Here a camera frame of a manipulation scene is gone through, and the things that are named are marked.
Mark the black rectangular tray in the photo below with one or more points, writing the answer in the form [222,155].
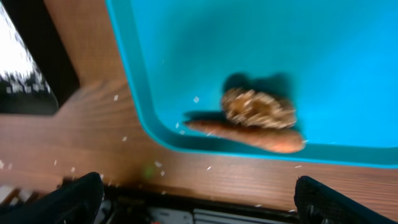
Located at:
[33,22]

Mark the teal plastic serving tray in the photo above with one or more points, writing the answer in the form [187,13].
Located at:
[335,60]

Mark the white rice pile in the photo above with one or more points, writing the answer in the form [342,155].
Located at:
[19,71]

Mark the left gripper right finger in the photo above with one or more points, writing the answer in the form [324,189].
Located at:
[319,204]

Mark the brown nut bar piece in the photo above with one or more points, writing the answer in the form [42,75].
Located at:
[256,108]

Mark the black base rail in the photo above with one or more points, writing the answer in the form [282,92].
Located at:
[140,207]

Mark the orange carrot piece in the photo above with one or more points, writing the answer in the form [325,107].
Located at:
[283,141]

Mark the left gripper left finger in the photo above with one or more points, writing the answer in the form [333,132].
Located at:
[77,202]

